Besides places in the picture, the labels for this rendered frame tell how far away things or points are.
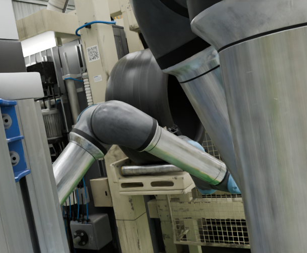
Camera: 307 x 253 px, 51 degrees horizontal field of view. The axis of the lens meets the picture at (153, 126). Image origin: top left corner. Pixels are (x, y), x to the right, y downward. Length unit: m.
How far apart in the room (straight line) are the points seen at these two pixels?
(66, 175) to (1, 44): 0.48
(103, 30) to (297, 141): 1.60
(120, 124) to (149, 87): 0.58
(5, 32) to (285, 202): 0.39
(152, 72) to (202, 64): 1.06
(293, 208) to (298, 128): 0.05
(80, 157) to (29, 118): 0.46
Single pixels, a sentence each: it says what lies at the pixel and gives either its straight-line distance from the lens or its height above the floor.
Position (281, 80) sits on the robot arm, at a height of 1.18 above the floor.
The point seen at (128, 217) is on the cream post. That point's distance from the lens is 1.78.
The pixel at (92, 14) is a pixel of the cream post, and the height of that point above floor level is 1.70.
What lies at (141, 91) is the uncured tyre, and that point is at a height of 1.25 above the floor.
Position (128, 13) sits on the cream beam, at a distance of 1.95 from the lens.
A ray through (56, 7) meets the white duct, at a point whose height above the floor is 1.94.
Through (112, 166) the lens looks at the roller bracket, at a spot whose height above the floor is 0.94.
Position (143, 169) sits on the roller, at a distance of 1.54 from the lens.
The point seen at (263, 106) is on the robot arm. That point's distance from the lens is 0.20.
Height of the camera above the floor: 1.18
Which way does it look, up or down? 3 degrees down
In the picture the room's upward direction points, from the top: 10 degrees counter-clockwise
